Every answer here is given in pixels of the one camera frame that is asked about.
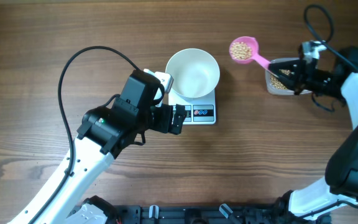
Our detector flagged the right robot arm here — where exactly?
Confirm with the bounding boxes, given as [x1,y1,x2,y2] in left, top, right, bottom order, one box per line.
[267,47,358,223]

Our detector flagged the pink measuring scoop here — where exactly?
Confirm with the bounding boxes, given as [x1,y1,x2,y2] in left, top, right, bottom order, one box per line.
[229,36,270,71]

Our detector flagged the white digital kitchen scale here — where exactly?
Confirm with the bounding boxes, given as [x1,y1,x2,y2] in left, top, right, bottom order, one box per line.
[168,87,217,125]

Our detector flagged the left black cable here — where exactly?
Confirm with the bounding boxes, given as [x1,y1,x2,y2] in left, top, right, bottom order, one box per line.
[26,45,141,224]

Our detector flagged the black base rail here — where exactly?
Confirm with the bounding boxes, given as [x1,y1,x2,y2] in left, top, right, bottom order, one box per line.
[70,203,332,224]

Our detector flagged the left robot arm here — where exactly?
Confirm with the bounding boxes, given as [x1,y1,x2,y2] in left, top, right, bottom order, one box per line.
[11,69,185,223]

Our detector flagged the yellow soybeans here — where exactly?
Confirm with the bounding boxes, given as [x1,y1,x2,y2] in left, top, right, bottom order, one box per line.
[270,70,291,90]

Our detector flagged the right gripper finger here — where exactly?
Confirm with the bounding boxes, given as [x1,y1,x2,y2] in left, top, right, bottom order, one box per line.
[268,71,295,94]
[268,58,300,74]

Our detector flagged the clear plastic container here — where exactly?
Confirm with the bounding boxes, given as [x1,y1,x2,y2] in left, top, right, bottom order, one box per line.
[264,57,313,96]

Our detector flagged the white bowl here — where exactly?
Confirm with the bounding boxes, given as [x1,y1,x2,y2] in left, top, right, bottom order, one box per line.
[165,49,220,98]

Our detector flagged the soybeans in scoop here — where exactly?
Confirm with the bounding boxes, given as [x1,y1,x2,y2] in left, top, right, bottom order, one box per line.
[229,42,252,60]

